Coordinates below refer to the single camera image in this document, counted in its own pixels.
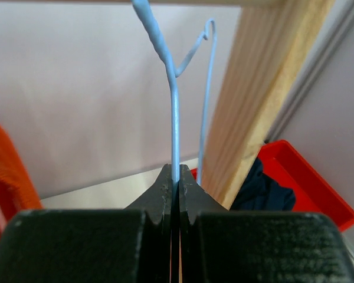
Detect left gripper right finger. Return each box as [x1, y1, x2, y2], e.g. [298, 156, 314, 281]
[179, 165, 354, 282]

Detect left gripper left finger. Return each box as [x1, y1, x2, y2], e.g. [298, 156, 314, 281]
[0, 165, 172, 282]

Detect navy blue shorts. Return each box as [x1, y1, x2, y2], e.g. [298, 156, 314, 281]
[230, 158, 296, 211]

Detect orange shorts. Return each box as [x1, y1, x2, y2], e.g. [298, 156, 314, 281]
[0, 126, 42, 235]

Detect light blue wire hanger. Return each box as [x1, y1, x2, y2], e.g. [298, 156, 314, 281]
[132, 1, 217, 189]

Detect red plastic bin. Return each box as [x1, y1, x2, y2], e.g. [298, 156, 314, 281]
[202, 140, 354, 232]

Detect wooden clothes rack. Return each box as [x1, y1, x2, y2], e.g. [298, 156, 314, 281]
[144, 0, 337, 212]

